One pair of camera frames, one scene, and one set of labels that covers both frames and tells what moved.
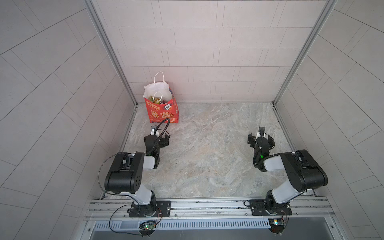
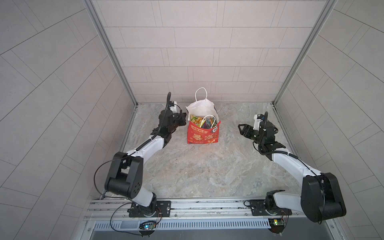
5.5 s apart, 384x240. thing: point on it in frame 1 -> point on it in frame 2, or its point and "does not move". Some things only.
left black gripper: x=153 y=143 -> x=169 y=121
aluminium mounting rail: x=316 y=208 does not move
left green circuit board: x=147 y=228 does not move
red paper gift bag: x=160 y=101 -> x=203 y=120
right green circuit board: x=277 y=225 does not move
